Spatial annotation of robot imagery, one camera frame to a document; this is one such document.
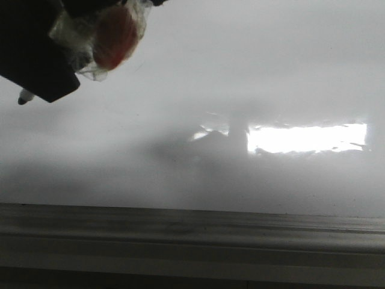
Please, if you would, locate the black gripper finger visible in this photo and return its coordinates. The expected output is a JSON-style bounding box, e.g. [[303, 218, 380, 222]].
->
[[1, 1, 80, 102]]

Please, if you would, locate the grey aluminium whiteboard frame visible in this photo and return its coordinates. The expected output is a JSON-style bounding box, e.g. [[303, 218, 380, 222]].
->
[[1, 204, 384, 287]]

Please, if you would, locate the white whiteboard surface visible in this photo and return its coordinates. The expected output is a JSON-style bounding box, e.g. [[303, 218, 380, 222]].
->
[[1, 1, 384, 217]]

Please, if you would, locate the white black whiteboard marker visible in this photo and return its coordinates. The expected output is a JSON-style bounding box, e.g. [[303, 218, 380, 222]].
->
[[17, 89, 35, 105]]

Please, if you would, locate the red round magnet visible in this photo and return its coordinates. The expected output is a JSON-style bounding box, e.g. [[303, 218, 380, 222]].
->
[[49, 1, 153, 81]]

